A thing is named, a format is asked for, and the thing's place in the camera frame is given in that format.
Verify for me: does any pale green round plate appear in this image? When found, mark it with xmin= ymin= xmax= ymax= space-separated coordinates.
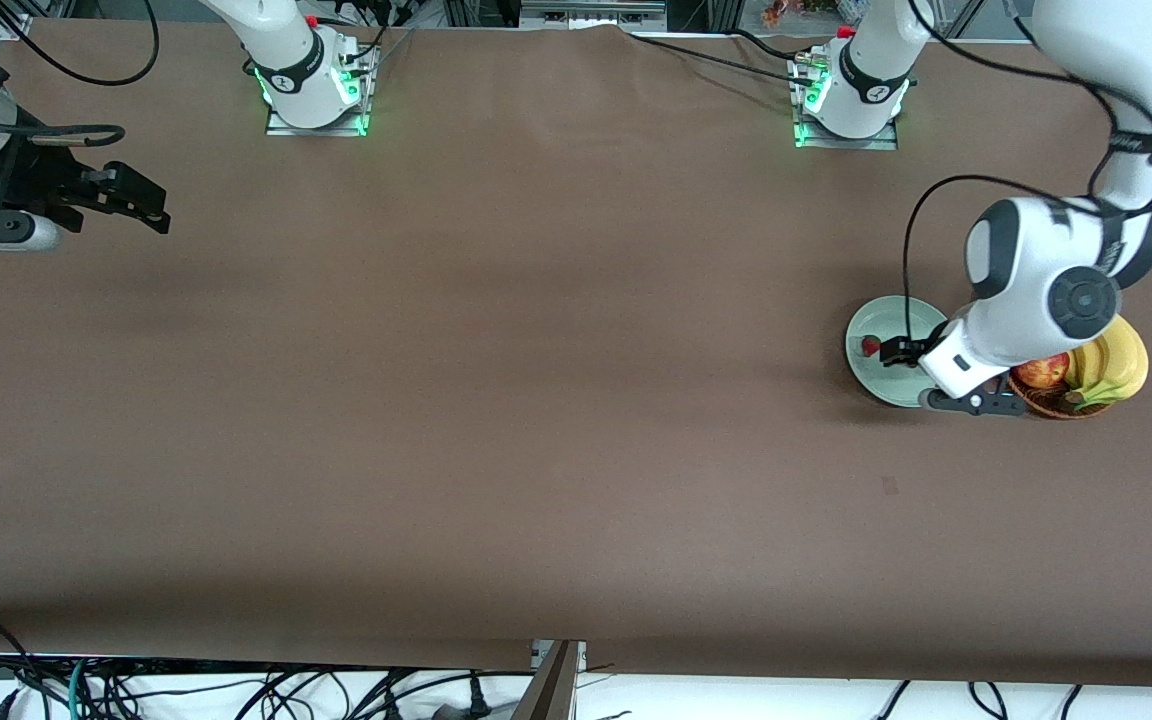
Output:
xmin=844 ymin=295 xmax=957 ymax=409

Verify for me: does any red yellow apple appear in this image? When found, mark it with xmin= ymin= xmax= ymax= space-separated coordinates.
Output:
xmin=1018 ymin=352 xmax=1072 ymax=390

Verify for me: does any brown wicker basket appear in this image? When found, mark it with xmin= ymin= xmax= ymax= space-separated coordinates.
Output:
xmin=1008 ymin=370 xmax=1117 ymax=421

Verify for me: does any yellow banana bunch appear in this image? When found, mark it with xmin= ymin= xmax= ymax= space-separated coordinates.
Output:
xmin=1064 ymin=315 xmax=1150 ymax=411

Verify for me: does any brown table cover sheet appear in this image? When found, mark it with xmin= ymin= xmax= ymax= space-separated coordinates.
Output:
xmin=0 ymin=18 xmax=1152 ymax=689

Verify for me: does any grey background equipment box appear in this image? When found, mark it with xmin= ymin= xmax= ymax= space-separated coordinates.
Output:
xmin=519 ymin=0 xmax=669 ymax=31

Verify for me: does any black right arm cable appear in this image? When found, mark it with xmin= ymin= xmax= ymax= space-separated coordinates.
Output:
xmin=0 ymin=0 xmax=159 ymax=149

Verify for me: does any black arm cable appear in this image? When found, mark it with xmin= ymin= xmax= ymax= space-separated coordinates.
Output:
xmin=901 ymin=0 xmax=1152 ymax=341
xmin=0 ymin=0 xmax=159 ymax=149

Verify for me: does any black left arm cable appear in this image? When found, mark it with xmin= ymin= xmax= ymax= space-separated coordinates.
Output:
xmin=901 ymin=0 xmax=1152 ymax=341

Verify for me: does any black cable across table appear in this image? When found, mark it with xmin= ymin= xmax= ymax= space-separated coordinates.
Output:
xmin=726 ymin=28 xmax=807 ymax=63
xmin=626 ymin=33 xmax=817 ymax=89

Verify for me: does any brown metal post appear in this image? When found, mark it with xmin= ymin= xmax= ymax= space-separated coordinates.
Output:
xmin=511 ymin=640 xmax=587 ymax=720

